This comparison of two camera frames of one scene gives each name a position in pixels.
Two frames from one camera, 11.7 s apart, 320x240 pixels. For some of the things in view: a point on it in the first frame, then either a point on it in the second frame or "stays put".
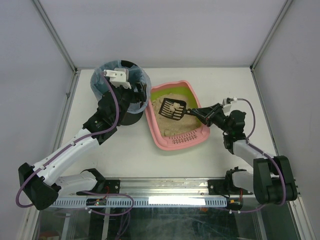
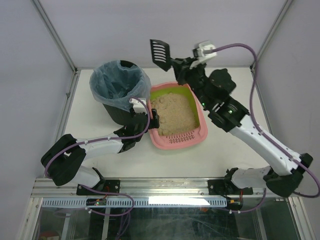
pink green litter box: x=189 y=129 stays put
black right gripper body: x=210 y=115 to x=180 y=66
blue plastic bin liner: x=135 y=75 stays put
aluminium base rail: x=171 y=187 stays put
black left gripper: x=136 y=92 to x=150 y=120
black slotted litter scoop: x=174 y=108 to x=161 y=54
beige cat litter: x=168 y=125 stays put
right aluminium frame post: x=270 y=34 stays put
